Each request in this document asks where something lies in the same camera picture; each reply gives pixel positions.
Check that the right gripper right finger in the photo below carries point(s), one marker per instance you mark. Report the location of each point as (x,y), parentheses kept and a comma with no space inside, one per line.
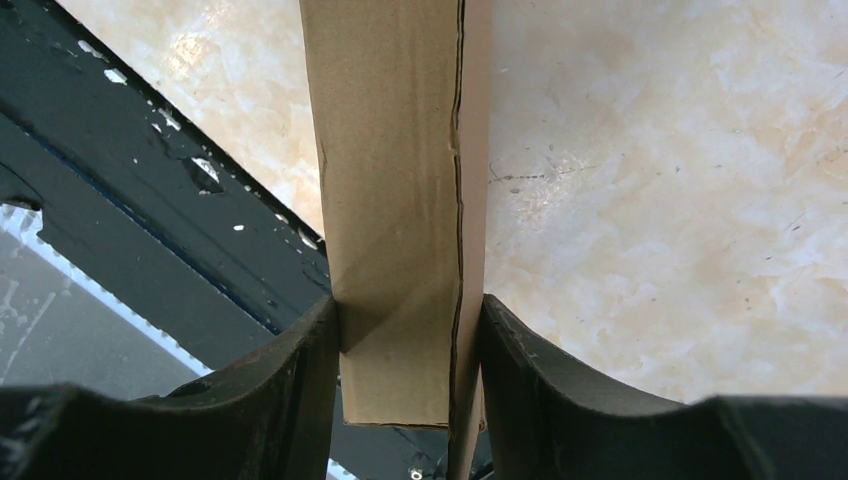
(551,416)

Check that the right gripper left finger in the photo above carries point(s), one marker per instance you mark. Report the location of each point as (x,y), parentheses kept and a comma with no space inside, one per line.
(268,415)

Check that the cardboard box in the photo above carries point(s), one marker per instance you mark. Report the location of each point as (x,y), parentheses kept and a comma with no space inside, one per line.
(400,96)

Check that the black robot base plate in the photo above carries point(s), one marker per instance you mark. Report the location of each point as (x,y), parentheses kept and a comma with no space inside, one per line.
(106,177)

